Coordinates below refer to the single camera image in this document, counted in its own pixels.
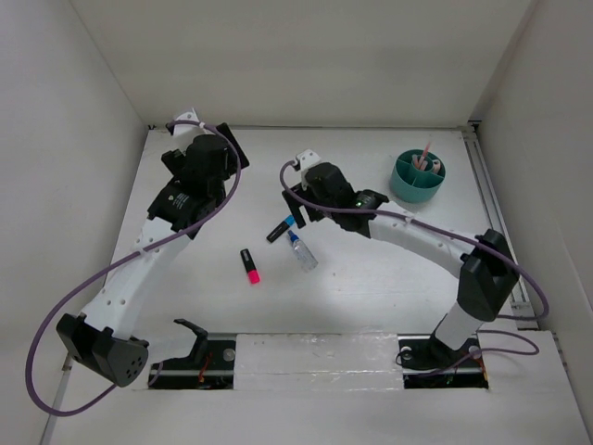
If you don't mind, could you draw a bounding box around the blue highlighter black body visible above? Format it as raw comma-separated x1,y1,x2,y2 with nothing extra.
266,215,295,243

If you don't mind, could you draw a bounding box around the clear bottle blue cap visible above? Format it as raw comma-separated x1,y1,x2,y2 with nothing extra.
287,230,318,272

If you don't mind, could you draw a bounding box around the pink purple pen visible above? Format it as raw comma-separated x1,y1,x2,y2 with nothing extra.
416,141,432,171

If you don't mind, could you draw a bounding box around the pink highlighter black body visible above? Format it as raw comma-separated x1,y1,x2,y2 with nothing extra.
240,248,260,285

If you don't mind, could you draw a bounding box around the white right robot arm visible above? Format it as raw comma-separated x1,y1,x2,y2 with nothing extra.
283,160,519,365

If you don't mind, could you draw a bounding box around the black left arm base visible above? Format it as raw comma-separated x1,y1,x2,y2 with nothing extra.
147,318,237,390

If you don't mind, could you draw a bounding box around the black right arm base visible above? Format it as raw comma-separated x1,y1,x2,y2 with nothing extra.
395,334,489,389

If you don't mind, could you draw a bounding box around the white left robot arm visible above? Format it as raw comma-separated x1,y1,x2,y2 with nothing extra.
57,122,249,388

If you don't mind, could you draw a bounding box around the teal round desk organizer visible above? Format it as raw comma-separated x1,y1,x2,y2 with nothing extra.
389,149,446,204

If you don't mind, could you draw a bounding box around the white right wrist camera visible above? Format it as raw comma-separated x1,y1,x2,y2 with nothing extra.
293,149,322,189

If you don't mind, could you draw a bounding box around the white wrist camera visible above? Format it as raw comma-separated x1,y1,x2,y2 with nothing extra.
293,149,322,189
166,108,202,138

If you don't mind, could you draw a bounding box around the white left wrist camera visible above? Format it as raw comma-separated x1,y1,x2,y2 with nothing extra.
166,108,202,138

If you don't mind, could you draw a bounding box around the aluminium side rail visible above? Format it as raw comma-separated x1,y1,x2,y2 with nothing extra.
462,121,539,330

